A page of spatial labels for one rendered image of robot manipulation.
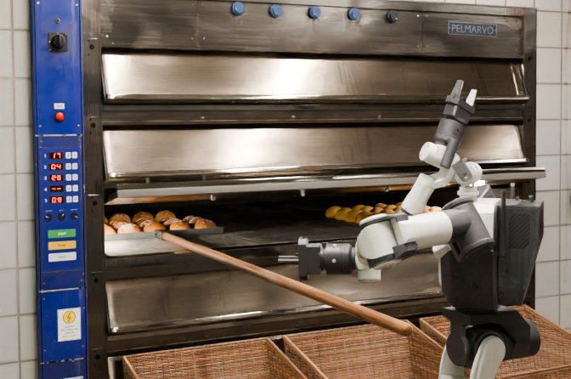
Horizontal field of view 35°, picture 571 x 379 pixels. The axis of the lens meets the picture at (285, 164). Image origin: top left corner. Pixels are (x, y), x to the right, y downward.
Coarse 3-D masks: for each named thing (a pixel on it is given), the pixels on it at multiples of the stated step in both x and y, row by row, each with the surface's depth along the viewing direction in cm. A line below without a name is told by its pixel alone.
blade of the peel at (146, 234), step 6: (204, 228) 370; (210, 228) 371; (216, 228) 372; (222, 228) 373; (108, 234) 353; (114, 234) 354; (120, 234) 355; (126, 234) 356; (132, 234) 357; (138, 234) 358; (144, 234) 360; (150, 234) 361; (174, 234) 365; (180, 234) 366; (186, 234) 367; (192, 234) 368; (198, 234) 369; (204, 234) 370; (210, 234) 371; (108, 240) 353
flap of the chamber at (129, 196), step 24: (120, 192) 295; (144, 192) 298; (168, 192) 302; (192, 192) 306; (216, 192) 309; (240, 192) 315; (264, 192) 323; (288, 192) 331; (312, 192) 340; (336, 192) 349
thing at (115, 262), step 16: (320, 240) 349; (336, 240) 349; (352, 240) 351; (112, 256) 315; (128, 256) 314; (144, 256) 315; (160, 256) 317; (176, 256) 320; (192, 256) 322; (240, 256) 331; (256, 256) 333; (272, 256) 336
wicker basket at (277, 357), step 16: (160, 352) 314; (176, 352) 317; (192, 352) 320; (208, 352) 322; (224, 352) 325; (240, 352) 327; (256, 352) 331; (128, 368) 303; (144, 368) 311; (160, 368) 313; (176, 368) 316; (192, 368) 319; (208, 368) 321; (224, 368) 323; (240, 368) 326; (256, 368) 329; (272, 368) 329; (288, 368) 319
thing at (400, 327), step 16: (176, 240) 338; (208, 256) 307; (224, 256) 296; (256, 272) 271; (272, 272) 264; (288, 288) 252; (304, 288) 243; (336, 304) 226; (352, 304) 221; (368, 320) 213; (384, 320) 206; (400, 320) 203
